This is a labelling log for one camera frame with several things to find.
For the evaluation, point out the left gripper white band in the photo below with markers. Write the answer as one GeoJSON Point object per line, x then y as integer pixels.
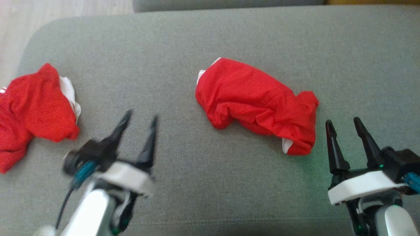
{"type": "Point", "coordinates": [126, 177]}

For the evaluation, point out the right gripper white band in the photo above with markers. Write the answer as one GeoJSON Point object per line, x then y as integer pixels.
{"type": "Point", "coordinates": [361, 186]}

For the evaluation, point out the red t-shirt striped collar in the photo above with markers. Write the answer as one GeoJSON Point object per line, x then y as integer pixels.
{"type": "Point", "coordinates": [32, 111]}

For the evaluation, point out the red shorts white waistband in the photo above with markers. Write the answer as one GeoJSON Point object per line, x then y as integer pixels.
{"type": "Point", "coordinates": [256, 101]}

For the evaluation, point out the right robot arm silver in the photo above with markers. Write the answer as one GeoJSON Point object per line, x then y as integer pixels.
{"type": "Point", "coordinates": [390, 219]}

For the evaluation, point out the grey sofa seat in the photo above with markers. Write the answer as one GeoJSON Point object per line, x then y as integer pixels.
{"type": "Point", "coordinates": [210, 42]}

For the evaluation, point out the yellow cushion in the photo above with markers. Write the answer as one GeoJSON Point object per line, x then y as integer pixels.
{"type": "Point", "coordinates": [374, 1]}

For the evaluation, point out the grey sofa back cushion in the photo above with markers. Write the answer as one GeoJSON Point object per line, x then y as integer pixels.
{"type": "Point", "coordinates": [226, 5]}

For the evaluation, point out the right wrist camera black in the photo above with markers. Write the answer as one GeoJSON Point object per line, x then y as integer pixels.
{"type": "Point", "coordinates": [400, 162]}

